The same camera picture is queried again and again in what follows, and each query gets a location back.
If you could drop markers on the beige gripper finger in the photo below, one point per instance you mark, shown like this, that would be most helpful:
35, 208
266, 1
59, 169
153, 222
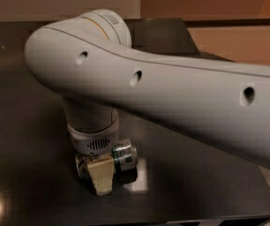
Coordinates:
101, 171

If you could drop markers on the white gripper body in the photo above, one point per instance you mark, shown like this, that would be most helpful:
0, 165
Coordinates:
92, 144

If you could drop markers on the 7up soda can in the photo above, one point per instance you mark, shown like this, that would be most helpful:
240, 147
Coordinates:
125, 158

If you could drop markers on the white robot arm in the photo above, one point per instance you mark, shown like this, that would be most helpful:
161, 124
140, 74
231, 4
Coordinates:
90, 62

